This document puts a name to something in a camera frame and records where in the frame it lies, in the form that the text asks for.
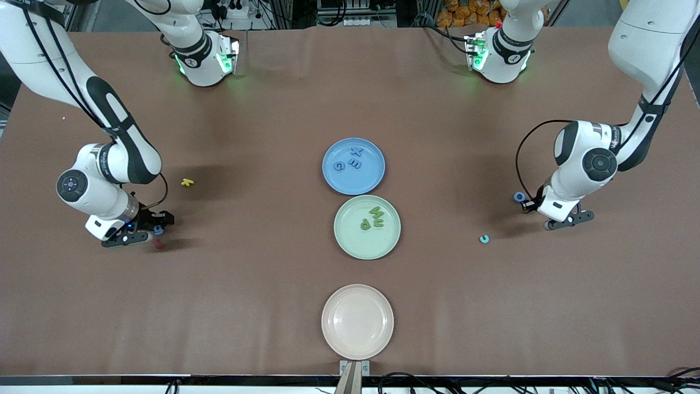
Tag brown table cover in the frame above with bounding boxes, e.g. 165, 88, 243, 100
0, 25, 700, 378

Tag pink plate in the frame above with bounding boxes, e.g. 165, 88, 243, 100
321, 283, 394, 361

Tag blue plate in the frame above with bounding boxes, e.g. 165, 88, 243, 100
322, 137, 386, 196

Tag grey metal bracket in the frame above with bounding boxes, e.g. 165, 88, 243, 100
335, 360, 371, 394

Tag pile of orange objects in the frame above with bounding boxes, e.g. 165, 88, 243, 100
436, 0, 506, 29

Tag green plate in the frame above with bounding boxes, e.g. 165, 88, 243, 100
334, 195, 401, 260

